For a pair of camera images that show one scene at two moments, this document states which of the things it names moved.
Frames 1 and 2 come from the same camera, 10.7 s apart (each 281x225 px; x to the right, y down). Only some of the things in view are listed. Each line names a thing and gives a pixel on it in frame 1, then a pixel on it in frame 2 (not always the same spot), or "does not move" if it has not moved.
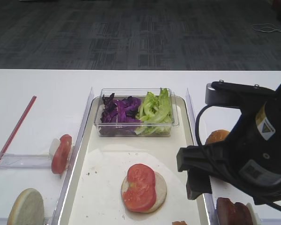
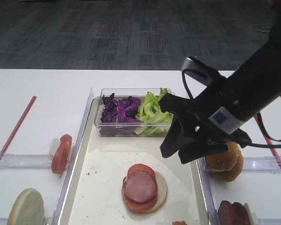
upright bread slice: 27,208 does not move
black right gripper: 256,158 → 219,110
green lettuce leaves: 155,114 does not move
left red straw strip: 27,109 does not move
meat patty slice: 225,211 → 140,186
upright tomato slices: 59,160 does not move
